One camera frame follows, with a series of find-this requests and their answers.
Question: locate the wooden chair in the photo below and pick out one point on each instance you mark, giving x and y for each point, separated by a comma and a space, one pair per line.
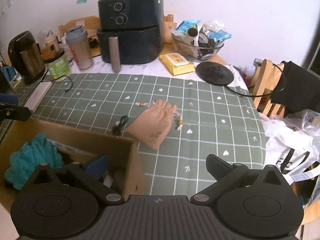
264, 82

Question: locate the black air fryer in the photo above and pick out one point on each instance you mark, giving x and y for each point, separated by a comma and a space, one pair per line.
136, 24

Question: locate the black electric kettle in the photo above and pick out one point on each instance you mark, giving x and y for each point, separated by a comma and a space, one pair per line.
24, 54

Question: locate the green label jar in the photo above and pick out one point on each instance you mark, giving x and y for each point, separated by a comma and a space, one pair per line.
58, 66

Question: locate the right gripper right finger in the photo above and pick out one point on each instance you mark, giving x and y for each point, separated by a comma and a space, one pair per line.
227, 178

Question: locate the glass bowl with items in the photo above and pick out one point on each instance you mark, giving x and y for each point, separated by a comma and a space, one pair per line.
199, 40

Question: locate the black kettle base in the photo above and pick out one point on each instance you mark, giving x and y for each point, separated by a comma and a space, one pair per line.
214, 73

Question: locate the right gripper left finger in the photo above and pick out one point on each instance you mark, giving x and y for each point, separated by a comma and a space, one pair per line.
87, 175

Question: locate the green grid tablecloth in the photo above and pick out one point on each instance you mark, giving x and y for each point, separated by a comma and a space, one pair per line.
215, 121

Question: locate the brown cardboard box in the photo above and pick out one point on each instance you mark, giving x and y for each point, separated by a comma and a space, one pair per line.
83, 146

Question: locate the black bag on chair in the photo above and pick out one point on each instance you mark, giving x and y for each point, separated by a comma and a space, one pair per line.
297, 89

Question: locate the white plastic bag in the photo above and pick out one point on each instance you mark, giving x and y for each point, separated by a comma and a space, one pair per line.
293, 144

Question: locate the white power bank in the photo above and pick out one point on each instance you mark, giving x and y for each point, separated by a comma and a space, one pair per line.
37, 96

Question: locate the teal mesh bath sponge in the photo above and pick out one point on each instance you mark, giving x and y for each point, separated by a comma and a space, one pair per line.
24, 161

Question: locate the tan drawstring pouch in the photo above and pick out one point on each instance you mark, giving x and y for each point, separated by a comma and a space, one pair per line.
153, 125

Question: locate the clear shaker bottle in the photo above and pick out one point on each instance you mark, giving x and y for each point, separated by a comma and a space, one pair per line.
78, 43

